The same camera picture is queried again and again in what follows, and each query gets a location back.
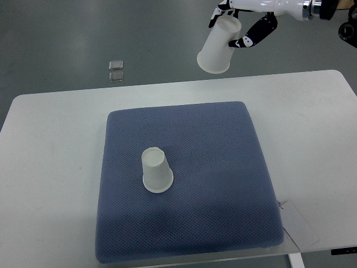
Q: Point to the wooden furniture corner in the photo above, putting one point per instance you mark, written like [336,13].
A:
[344,4]

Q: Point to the black table control panel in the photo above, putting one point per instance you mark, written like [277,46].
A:
[344,251]

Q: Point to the lower metal floor plate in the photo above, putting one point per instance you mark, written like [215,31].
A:
[116,76]

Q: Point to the upper metal floor plate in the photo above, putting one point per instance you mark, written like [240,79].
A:
[116,65]

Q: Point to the white table leg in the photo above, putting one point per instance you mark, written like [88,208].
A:
[296,260]

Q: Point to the white paper tag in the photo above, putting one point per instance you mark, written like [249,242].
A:
[297,227]

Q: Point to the white paper cup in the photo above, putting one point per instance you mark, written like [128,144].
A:
[215,55]
[157,174]

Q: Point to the blue textured cushion pad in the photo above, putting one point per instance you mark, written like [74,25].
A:
[221,198]

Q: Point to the white paper cup on cushion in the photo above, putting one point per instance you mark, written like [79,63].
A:
[157,174]

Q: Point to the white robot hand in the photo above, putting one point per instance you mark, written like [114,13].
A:
[300,10]

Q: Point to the metal floor plate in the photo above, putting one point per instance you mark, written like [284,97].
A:
[116,76]
[116,65]

